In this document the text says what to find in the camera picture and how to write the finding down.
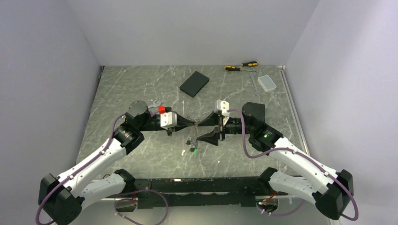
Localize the aluminium frame rail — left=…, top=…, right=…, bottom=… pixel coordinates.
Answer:
left=278, top=66, right=332, bottom=199

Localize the yellow black screwdriver front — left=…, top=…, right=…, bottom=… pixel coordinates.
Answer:
left=224, top=65, right=257, bottom=73

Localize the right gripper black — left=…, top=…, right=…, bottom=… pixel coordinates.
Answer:
left=197, top=111, right=253, bottom=146

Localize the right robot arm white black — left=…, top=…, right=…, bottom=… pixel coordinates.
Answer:
left=197, top=100, right=359, bottom=221

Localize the large silver wrench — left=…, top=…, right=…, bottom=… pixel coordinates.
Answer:
left=147, top=99, right=161, bottom=109

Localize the key bunch with rings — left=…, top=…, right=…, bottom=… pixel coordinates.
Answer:
left=185, top=119, right=200, bottom=153

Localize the clear plastic box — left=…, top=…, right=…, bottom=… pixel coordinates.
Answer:
left=258, top=75, right=277, bottom=92

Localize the black network switch box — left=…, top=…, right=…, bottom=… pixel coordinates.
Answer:
left=248, top=102, right=265, bottom=122

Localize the black flat box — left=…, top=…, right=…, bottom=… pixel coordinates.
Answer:
left=179, top=71, right=210, bottom=98

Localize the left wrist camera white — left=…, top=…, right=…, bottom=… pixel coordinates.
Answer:
left=158, top=106, right=177, bottom=129

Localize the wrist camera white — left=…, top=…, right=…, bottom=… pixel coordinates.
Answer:
left=158, top=106, right=177, bottom=129
left=214, top=99, right=230, bottom=125

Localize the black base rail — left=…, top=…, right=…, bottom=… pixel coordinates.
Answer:
left=106, top=177, right=288, bottom=209

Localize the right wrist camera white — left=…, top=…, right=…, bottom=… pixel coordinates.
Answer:
left=214, top=99, right=230, bottom=125

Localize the orange black screwdriver rear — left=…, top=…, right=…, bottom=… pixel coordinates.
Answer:
left=239, top=61, right=258, bottom=67

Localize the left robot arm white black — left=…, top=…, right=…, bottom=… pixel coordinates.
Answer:
left=35, top=101, right=195, bottom=225

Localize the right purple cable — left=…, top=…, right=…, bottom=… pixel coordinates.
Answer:
left=227, top=108, right=359, bottom=222

